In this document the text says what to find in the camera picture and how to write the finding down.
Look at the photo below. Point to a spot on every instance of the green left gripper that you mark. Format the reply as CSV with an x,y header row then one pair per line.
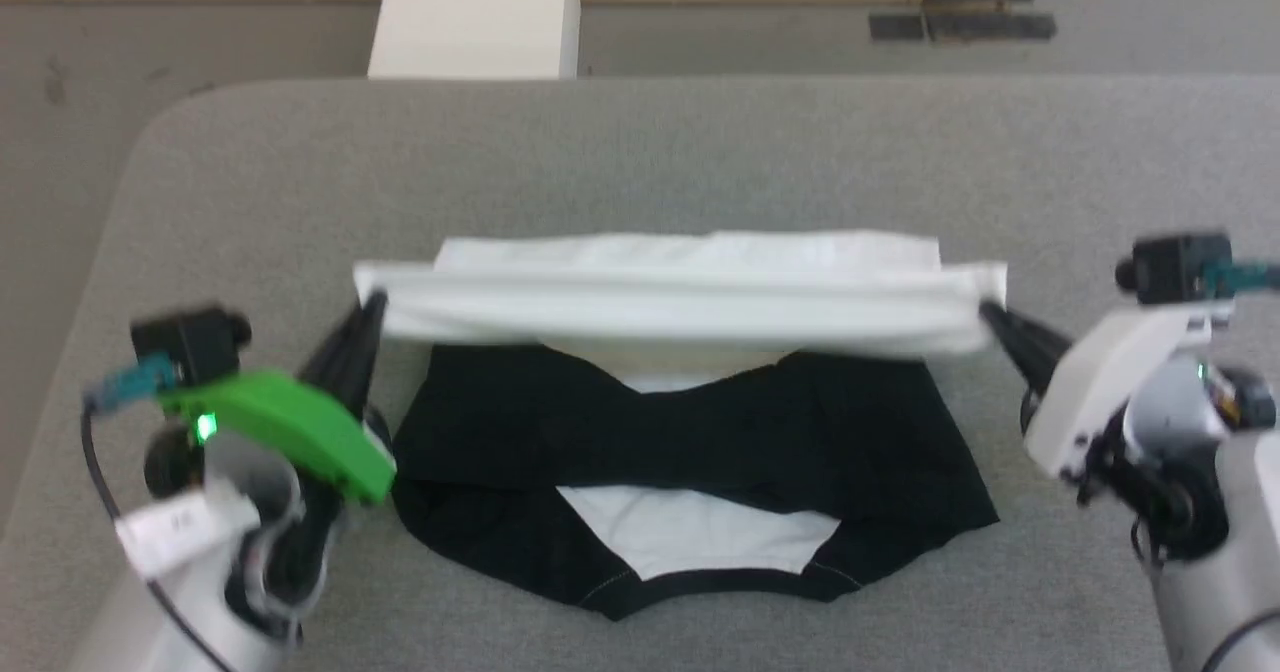
x,y
290,422

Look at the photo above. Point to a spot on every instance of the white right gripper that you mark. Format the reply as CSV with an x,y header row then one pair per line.
x,y
1090,392

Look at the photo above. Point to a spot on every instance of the black and white garment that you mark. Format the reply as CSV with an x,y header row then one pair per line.
x,y
700,422

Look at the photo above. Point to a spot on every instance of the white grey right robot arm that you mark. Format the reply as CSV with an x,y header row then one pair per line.
x,y
1230,572

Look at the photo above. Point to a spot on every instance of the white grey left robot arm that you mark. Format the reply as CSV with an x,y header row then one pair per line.
x,y
150,622

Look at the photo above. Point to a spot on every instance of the white box pillar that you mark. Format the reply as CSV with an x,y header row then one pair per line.
x,y
475,12

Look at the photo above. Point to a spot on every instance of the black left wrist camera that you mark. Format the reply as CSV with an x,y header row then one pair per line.
x,y
190,340

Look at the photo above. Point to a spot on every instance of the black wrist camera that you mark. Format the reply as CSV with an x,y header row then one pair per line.
x,y
190,340
1175,267

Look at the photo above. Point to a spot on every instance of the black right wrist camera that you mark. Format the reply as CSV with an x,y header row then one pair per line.
x,y
1175,267

